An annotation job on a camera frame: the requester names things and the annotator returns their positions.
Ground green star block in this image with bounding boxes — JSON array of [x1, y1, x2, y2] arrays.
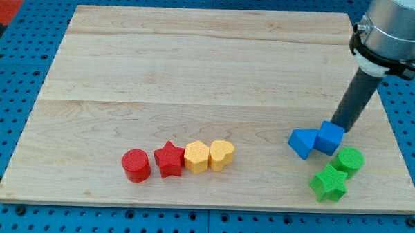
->
[[309, 165, 347, 202]]

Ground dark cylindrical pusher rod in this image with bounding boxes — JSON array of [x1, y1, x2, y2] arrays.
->
[[331, 68, 382, 133]]

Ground blue cube block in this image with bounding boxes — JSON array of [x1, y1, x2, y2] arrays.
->
[[314, 120, 345, 156]]

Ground wooden board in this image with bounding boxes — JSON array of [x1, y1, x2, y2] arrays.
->
[[0, 5, 415, 215]]

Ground green cylinder block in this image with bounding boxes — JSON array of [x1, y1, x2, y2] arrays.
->
[[331, 147, 365, 179]]

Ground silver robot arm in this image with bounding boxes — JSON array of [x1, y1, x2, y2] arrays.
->
[[349, 0, 415, 81]]

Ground yellow hexagon block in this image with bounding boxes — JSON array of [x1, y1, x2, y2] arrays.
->
[[184, 140, 210, 174]]

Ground red cylinder block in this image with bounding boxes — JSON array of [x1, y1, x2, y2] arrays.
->
[[121, 149, 151, 183]]

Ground blue triangle block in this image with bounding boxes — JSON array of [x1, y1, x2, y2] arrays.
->
[[288, 129, 318, 160]]

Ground red star block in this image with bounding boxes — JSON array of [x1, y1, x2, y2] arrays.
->
[[154, 141, 185, 178]]

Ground yellow heart block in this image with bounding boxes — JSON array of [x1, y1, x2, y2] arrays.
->
[[210, 140, 235, 171]]

